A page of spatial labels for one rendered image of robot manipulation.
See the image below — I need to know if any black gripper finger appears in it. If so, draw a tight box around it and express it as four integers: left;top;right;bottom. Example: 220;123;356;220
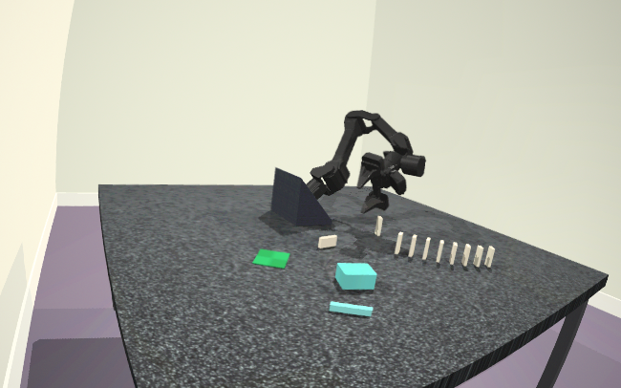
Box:
356;161;380;189
360;196;385;214

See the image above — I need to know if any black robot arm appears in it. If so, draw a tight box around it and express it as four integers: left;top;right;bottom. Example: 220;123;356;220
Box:
307;110;426;200

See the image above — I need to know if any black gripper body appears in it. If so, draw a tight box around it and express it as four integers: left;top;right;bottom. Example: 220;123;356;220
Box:
361;152;394;211

